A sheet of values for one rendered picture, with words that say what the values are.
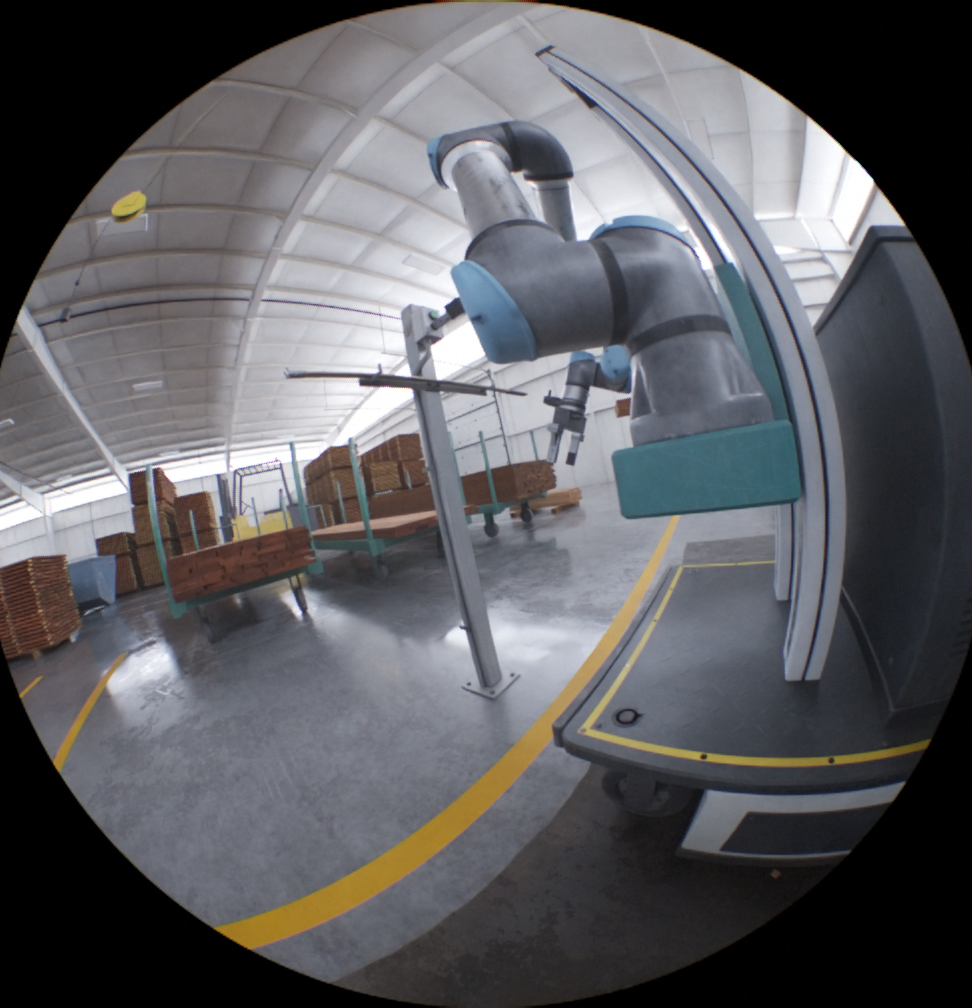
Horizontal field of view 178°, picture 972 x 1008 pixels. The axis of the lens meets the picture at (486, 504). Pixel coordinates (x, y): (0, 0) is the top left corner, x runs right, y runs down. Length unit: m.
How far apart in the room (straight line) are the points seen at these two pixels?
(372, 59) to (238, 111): 2.16
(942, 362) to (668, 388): 0.32
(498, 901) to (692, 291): 0.86
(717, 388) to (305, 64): 6.52
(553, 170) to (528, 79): 6.15
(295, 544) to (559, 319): 1.93
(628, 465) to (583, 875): 0.66
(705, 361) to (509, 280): 0.17
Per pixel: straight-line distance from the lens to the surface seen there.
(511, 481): 3.47
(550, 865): 0.70
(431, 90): 6.68
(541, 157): 0.65
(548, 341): 0.29
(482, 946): 0.68
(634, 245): 0.32
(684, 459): 0.25
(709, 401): 0.26
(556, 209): 0.69
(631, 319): 0.30
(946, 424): 0.40
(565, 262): 0.29
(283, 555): 2.03
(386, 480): 11.19
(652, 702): 0.50
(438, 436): 0.92
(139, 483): 10.02
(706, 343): 0.29
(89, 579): 6.91
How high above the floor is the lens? 0.68
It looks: 4 degrees down
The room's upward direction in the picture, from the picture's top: 12 degrees counter-clockwise
